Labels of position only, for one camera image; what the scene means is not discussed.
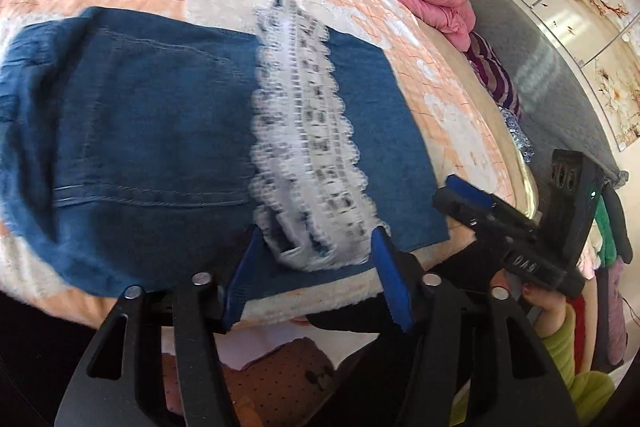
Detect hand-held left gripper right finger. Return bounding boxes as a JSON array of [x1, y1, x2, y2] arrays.
[[370, 227, 581, 427]]

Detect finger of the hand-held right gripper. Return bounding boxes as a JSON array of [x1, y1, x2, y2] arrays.
[[432, 188, 506, 240], [445, 174, 538, 228]]

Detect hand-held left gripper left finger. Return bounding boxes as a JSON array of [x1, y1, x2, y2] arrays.
[[54, 227, 266, 427]]

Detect blue denim pants lace hem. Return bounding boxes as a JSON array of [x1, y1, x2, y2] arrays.
[[0, 0, 451, 299]]

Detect person's right forearm green sleeve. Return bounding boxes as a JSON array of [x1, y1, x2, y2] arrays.
[[540, 304, 617, 427]]

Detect person's right hand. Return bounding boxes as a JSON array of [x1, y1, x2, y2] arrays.
[[490, 269, 570, 324]]

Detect hanging green cloth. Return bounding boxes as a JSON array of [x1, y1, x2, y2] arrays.
[[594, 196, 621, 269]]

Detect person's right leg black trousers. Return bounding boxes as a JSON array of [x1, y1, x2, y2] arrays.
[[304, 244, 483, 335]]

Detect blue floral cloth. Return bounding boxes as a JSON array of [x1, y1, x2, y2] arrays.
[[499, 107, 535, 164]]

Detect brown dotted slipper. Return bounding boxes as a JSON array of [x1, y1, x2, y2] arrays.
[[220, 339, 337, 427]]

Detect purple striped pillow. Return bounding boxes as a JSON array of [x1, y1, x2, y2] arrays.
[[465, 32, 522, 118]]

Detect grey padded headboard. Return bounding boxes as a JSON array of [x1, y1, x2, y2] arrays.
[[442, 0, 628, 188]]

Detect flower tree wall painting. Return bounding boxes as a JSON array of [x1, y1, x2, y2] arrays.
[[487, 0, 640, 152]]

